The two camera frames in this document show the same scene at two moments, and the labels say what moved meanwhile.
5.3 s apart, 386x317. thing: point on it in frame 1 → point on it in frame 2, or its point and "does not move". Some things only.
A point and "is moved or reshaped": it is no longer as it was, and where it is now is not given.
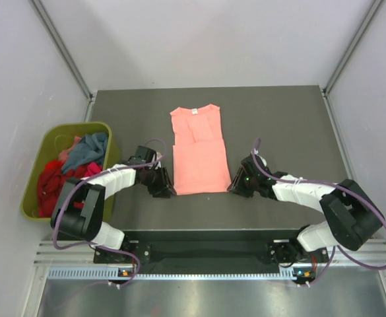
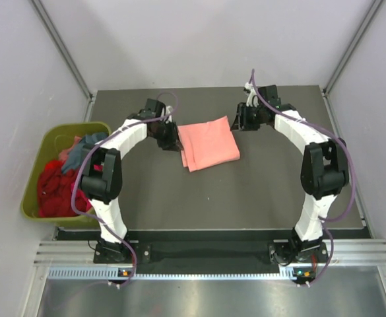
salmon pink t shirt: x=200 y=160 is moved or reshaped
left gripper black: x=164 y=186 → x=172 y=142
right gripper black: x=237 y=187 → x=241 y=123
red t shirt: x=51 y=183 does not move
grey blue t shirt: x=89 y=149 does not move
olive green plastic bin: x=54 y=139 does not move
